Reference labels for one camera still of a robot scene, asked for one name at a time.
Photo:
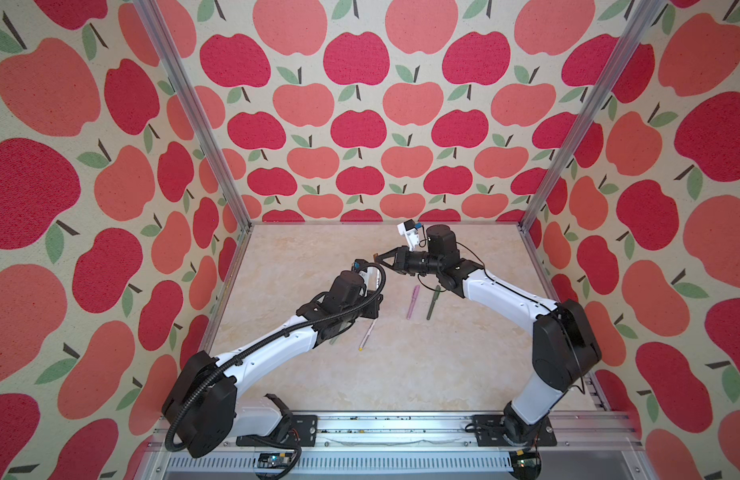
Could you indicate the aluminium front rail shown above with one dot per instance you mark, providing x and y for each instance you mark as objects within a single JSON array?
[{"x": 421, "y": 445}]

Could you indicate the right aluminium corner post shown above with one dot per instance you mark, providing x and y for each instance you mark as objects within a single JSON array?
[{"x": 638, "y": 24}]

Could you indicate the left aluminium corner post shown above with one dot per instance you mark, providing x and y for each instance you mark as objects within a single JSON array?
[{"x": 159, "y": 34}]

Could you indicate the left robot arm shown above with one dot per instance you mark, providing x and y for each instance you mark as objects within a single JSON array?
[{"x": 203, "y": 408}]

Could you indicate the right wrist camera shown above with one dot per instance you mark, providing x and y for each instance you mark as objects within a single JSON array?
[{"x": 414, "y": 233}]

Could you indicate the white pen brown end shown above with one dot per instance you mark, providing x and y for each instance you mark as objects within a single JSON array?
[{"x": 381, "y": 279}]

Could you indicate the pink pen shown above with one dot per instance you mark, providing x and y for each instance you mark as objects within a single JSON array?
[{"x": 413, "y": 302}]

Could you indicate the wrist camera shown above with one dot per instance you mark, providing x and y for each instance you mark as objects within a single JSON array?
[
  {"x": 369, "y": 273},
  {"x": 414, "y": 233}
]

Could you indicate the dark green pen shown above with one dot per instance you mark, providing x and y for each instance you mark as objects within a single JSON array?
[{"x": 435, "y": 296}]

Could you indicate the aluminium corner post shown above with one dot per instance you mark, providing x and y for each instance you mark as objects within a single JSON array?
[
  {"x": 159, "y": 34},
  {"x": 638, "y": 24}
]

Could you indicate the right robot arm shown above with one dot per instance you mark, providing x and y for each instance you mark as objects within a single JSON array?
[{"x": 564, "y": 349}]

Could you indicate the white pen yellow tip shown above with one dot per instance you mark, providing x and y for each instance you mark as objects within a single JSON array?
[{"x": 367, "y": 335}]

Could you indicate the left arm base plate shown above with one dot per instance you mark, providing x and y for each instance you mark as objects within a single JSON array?
[{"x": 291, "y": 431}]

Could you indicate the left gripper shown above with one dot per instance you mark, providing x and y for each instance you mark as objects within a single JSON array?
[{"x": 372, "y": 311}]

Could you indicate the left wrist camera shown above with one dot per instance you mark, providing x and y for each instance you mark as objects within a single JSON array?
[{"x": 369, "y": 273}]

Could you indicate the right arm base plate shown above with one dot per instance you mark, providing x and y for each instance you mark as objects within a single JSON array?
[{"x": 496, "y": 431}]

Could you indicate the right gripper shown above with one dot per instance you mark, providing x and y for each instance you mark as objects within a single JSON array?
[{"x": 401, "y": 253}]

